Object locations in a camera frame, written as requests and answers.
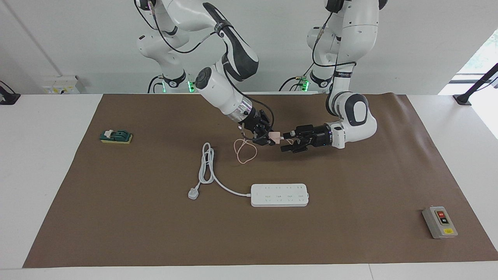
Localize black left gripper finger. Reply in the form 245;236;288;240
280;143;308;154
283;129;309;140

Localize white power strip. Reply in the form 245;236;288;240
251;184;310;207

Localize brown table mat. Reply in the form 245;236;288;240
23;93;498;268

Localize black monitor stand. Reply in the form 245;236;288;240
453;63;498;106

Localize black base cable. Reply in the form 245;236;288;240
278;75;312;93
147;75;166;94

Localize white power strip cord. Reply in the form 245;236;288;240
198;142;253;196

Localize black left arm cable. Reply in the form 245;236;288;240
309;12;357;78

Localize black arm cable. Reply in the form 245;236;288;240
309;12;357;78
134;0;275;141

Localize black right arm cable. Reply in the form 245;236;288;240
134;0;275;141

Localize green knife switch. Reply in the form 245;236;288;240
100;129;133;145

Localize grey on-off switch box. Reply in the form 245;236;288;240
422;206;458;239

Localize white wall socket box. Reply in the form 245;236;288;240
42;75;81;95

